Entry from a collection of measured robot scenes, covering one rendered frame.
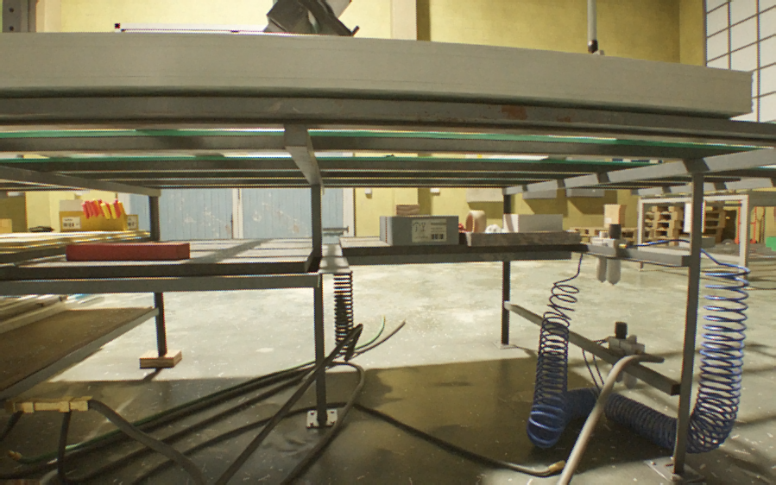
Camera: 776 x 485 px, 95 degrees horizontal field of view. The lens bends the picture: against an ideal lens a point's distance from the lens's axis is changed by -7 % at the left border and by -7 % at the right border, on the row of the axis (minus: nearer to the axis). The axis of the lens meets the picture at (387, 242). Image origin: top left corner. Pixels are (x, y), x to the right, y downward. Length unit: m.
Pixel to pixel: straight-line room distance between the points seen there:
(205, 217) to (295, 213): 1.55
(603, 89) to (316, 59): 0.43
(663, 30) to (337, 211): 7.83
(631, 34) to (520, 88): 9.47
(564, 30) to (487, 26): 1.62
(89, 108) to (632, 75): 0.78
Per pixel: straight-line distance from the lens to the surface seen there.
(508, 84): 0.62
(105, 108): 0.63
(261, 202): 7.13
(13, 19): 0.73
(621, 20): 10.05
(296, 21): 0.71
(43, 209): 8.18
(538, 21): 8.97
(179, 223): 7.48
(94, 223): 2.02
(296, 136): 0.59
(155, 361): 2.12
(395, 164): 1.16
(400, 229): 1.29
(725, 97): 0.86
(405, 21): 7.59
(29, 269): 1.15
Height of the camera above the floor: 0.69
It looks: 4 degrees down
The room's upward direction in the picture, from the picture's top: 1 degrees counter-clockwise
